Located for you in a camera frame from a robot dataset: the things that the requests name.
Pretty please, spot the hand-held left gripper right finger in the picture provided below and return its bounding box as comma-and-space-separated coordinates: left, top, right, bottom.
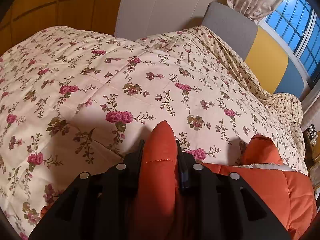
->
175, 140, 291, 240

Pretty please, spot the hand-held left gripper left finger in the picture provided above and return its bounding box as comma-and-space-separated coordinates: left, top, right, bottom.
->
29, 140, 146, 240

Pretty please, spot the orange puffer jacket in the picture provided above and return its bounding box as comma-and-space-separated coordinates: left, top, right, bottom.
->
40, 120, 318, 240

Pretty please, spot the rose print quilt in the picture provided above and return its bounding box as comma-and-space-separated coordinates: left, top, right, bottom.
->
0, 25, 308, 240

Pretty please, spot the wooden side table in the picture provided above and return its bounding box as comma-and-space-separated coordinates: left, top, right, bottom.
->
301, 124, 320, 188

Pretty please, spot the grey yellow blue headboard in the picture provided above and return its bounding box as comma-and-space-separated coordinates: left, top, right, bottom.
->
201, 1, 312, 98

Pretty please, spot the wooden wardrobe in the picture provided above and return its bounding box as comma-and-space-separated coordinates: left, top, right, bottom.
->
0, 0, 128, 55

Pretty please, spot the barred window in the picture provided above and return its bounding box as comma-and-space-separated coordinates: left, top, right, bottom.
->
259, 0, 320, 80

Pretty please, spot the beige patterned curtain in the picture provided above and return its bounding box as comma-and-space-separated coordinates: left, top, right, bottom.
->
226, 0, 293, 22

